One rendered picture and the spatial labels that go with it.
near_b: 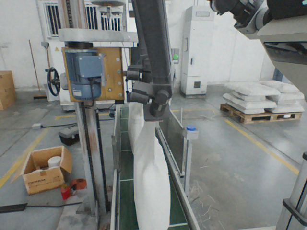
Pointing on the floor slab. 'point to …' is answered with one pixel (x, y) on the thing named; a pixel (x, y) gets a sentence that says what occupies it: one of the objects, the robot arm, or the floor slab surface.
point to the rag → (77, 184)
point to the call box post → (187, 167)
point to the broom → (37, 81)
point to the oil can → (65, 191)
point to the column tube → (95, 149)
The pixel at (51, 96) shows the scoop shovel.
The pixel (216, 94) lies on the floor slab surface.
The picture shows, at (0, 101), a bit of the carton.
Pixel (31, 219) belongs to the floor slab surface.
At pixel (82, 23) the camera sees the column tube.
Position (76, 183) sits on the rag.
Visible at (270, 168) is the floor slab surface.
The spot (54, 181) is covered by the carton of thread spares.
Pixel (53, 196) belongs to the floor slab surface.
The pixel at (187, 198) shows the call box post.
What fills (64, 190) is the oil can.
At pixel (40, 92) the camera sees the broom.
